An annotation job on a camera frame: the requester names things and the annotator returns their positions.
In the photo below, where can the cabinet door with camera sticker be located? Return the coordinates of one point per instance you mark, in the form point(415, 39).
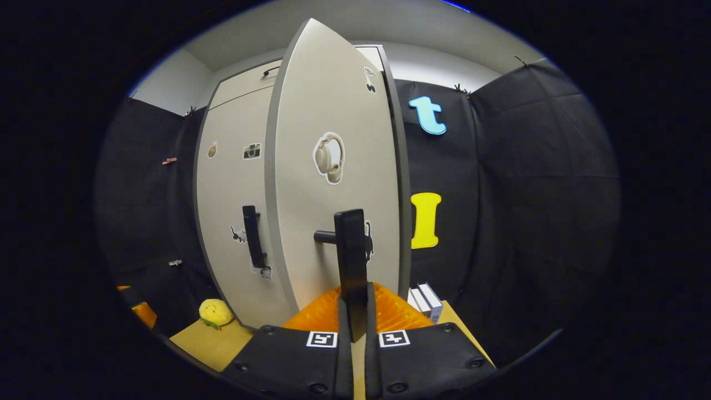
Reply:
point(228, 183)

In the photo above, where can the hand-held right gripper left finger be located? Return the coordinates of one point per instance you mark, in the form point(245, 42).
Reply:
point(289, 361)

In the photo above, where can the beige double-door shoe cabinet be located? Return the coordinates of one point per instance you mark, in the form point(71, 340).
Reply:
point(404, 166)

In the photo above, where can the dark brown book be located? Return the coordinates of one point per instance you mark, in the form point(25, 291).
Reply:
point(419, 303)

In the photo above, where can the yellow plush toy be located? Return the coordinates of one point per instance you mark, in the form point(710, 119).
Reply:
point(215, 313)

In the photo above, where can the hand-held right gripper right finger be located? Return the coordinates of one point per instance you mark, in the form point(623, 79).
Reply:
point(427, 361)

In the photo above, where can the cabinet door with headphone sticker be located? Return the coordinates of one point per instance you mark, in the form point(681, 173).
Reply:
point(311, 222)

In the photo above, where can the black backdrop cloth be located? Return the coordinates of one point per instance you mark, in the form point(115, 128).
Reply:
point(527, 194)

